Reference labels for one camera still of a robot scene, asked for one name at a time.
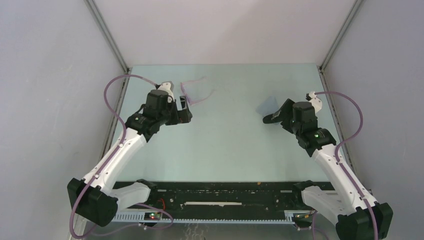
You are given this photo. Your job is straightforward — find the blue cleaning cloth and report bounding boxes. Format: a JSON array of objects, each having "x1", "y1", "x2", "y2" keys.
[{"x1": 255, "y1": 96, "x2": 280, "y2": 117}]

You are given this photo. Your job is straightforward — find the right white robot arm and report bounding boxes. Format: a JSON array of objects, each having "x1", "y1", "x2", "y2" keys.
[{"x1": 262, "y1": 97, "x2": 394, "y2": 240}]

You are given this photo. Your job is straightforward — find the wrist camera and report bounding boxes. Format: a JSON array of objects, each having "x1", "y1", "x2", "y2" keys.
[
  {"x1": 156, "y1": 81, "x2": 175, "y2": 102},
  {"x1": 305, "y1": 91, "x2": 323, "y2": 113}
]

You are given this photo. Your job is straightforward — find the corner frame post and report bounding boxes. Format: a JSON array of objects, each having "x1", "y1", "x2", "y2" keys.
[
  {"x1": 319, "y1": 0, "x2": 365, "y2": 73},
  {"x1": 84, "y1": 0, "x2": 130, "y2": 73}
]

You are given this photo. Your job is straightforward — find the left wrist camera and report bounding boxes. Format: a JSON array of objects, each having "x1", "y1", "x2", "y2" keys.
[{"x1": 156, "y1": 81, "x2": 175, "y2": 102}]

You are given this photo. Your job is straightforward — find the black glasses case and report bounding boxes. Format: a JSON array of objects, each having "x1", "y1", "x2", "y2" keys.
[{"x1": 262, "y1": 114, "x2": 283, "y2": 124}]

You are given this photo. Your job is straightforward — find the right corner frame post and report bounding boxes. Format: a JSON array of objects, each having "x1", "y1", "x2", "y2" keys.
[{"x1": 319, "y1": 0, "x2": 365, "y2": 73}]

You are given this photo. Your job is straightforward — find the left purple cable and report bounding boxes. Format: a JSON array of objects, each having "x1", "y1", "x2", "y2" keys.
[{"x1": 68, "y1": 74, "x2": 174, "y2": 240}]

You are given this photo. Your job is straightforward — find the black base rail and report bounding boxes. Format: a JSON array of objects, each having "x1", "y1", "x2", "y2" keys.
[{"x1": 112, "y1": 180, "x2": 335, "y2": 221}]

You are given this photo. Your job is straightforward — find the left corner frame post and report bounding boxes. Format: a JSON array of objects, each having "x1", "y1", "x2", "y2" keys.
[{"x1": 84, "y1": 0, "x2": 130, "y2": 73}]

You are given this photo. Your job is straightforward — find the slotted cable duct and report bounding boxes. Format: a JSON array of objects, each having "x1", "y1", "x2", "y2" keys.
[{"x1": 111, "y1": 211, "x2": 307, "y2": 225}]

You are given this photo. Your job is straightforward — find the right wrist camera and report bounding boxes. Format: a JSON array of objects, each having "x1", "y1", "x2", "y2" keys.
[{"x1": 305, "y1": 91, "x2": 323, "y2": 113}]

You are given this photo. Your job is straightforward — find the pink transparent sunglasses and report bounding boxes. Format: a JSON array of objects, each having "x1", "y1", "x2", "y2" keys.
[{"x1": 180, "y1": 76, "x2": 215, "y2": 106}]

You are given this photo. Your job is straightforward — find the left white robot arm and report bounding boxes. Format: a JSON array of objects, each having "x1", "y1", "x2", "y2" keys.
[{"x1": 67, "y1": 89, "x2": 193, "y2": 227}]

